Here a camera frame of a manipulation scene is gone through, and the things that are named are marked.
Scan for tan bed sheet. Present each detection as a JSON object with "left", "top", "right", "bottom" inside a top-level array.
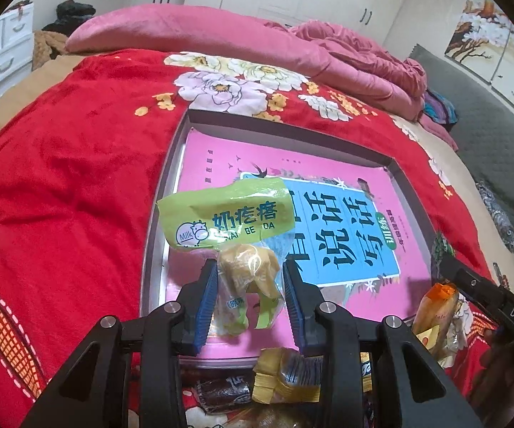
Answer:
[{"left": 0, "top": 55, "right": 85, "bottom": 130}]

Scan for pink blue children's book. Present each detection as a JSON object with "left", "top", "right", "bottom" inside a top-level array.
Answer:
[{"left": 165, "top": 127, "right": 432, "bottom": 360}]

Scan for dark patterned cloth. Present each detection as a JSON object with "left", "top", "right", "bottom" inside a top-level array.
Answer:
[{"left": 476, "top": 181, "right": 514, "bottom": 252}]

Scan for white drawer cabinet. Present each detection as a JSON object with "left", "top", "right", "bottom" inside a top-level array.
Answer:
[{"left": 0, "top": 0, "right": 34, "bottom": 97}]

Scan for green milk snack packet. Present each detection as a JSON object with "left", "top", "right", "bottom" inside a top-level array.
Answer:
[{"left": 156, "top": 178, "right": 296, "bottom": 336}]

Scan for gold wafer bar packet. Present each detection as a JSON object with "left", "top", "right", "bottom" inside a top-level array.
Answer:
[{"left": 251, "top": 347, "right": 372, "bottom": 406}]

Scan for pink folded quilt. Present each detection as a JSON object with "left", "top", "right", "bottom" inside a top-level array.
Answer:
[{"left": 65, "top": 4, "right": 427, "bottom": 120}]

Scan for grey padded headboard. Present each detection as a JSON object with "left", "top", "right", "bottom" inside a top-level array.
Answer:
[{"left": 410, "top": 45, "right": 514, "bottom": 227}]

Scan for small dark round candy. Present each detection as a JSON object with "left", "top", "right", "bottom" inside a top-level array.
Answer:
[{"left": 193, "top": 375, "right": 254, "bottom": 414}]

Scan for dark clothes pile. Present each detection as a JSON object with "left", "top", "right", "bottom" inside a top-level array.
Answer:
[{"left": 42, "top": 0, "right": 96, "bottom": 37}]

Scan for colourful striped clothing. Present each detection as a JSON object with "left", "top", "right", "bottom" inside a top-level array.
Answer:
[{"left": 423, "top": 89, "right": 458, "bottom": 132}]

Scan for grey shallow tray box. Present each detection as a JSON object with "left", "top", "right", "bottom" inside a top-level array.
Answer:
[{"left": 141, "top": 110, "right": 435, "bottom": 368}]

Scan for orange rice cracker packet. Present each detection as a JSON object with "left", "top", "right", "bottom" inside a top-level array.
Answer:
[{"left": 412, "top": 283, "right": 459, "bottom": 357}]

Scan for red floral blanket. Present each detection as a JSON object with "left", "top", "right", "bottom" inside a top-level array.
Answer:
[{"left": 0, "top": 49, "right": 489, "bottom": 427}]

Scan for floral wall painting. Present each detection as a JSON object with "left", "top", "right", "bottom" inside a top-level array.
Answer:
[{"left": 445, "top": 0, "right": 514, "bottom": 107}]

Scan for brown knitted blanket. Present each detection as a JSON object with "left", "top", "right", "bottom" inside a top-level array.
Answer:
[{"left": 32, "top": 30, "right": 67, "bottom": 71}]

